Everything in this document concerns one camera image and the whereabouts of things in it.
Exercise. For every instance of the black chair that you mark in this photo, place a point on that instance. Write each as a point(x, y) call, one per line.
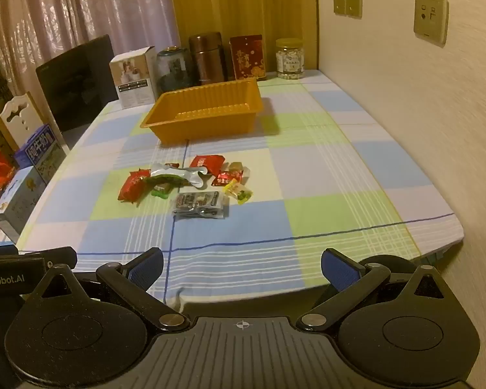
point(73, 81)

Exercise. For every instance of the dark round stool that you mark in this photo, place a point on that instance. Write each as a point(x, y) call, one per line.
point(388, 261)

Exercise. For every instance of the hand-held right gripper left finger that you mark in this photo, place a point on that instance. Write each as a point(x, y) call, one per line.
point(145, 269)

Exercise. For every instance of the beige wall switch plate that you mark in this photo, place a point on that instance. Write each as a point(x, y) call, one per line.
point(430, 18)

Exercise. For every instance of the wooden panel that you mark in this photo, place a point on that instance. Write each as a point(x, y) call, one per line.
point(247, 0)

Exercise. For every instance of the beige candy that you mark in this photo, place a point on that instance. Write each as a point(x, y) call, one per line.
point(237, 167)

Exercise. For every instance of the red gift box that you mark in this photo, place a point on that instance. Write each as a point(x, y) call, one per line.
point(247, 58)

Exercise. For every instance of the white chair back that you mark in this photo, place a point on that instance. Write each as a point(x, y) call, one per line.
point(20, 117)

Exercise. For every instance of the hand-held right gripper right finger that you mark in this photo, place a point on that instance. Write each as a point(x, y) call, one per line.
point(340, 269)

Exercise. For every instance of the pale pink curtain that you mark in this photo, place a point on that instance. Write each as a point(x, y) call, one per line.
point(85, 4)

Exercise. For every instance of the white cardboard box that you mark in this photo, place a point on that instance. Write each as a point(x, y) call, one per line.
point(135, 77)

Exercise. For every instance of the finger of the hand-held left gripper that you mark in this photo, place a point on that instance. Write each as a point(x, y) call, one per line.
point(62, 256)

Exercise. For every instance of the beige wall socket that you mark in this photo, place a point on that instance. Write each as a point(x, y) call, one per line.
point(354, 3)
point(339, 2)

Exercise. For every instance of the brown metal thermos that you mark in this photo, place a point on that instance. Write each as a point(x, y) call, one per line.
point(208, 58)

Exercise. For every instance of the orange red snack packet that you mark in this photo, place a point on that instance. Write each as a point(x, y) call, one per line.
point(131, 186)

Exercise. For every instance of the dark glass jar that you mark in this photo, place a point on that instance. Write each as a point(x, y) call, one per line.
point(174, 69)

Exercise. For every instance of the plastic jar with yellow lid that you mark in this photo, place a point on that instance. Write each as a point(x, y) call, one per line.
point(289, 63)

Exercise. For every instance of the light blue box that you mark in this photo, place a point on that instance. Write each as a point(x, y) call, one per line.
point(16, 202)

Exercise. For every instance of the blue milk carton box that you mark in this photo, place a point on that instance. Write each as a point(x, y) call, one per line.
point(40, 150)

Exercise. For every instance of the green candy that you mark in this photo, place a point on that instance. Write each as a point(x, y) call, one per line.
point(162, 190)

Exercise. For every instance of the small red snack packet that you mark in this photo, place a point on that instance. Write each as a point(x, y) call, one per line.
point(226, 179)

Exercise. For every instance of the orange plastic tray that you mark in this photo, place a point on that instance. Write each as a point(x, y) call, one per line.
point(235, 123)

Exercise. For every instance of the yellow candy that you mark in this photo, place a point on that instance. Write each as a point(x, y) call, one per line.
point(239, 192)

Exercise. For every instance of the grey snack packet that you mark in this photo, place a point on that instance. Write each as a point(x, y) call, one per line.
point(202, 214)
point(196, 200)

